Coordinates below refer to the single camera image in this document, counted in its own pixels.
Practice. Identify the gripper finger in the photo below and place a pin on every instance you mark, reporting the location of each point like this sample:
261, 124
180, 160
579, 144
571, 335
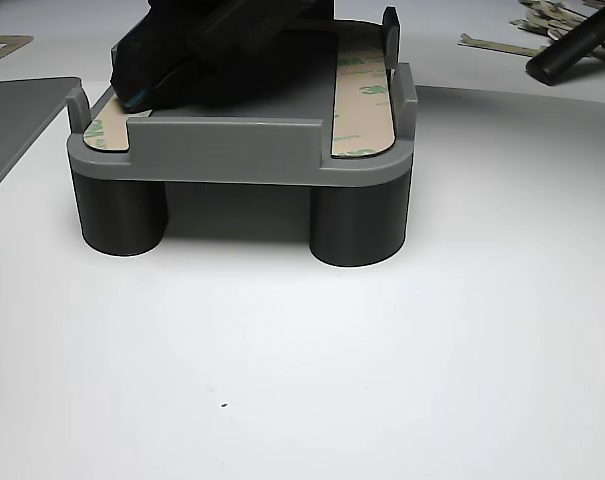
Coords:
142, 65
252, 70

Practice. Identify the tan 3M tape liner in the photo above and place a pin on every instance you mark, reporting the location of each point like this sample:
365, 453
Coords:
362, 115

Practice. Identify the gray fixture with dark legs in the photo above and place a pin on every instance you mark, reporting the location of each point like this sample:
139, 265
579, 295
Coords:
232, 145

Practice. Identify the gray flat mat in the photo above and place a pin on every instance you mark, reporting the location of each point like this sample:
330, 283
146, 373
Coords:
17, 125

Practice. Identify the dark gray upright clip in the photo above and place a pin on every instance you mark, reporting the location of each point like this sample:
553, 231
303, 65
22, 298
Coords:
392, 35

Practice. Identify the black cylindrical rod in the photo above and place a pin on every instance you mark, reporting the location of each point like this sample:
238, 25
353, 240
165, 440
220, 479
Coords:
572, 45

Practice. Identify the tan frame-shaped liner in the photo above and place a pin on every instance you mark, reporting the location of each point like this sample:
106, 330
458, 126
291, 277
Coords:
19, 47

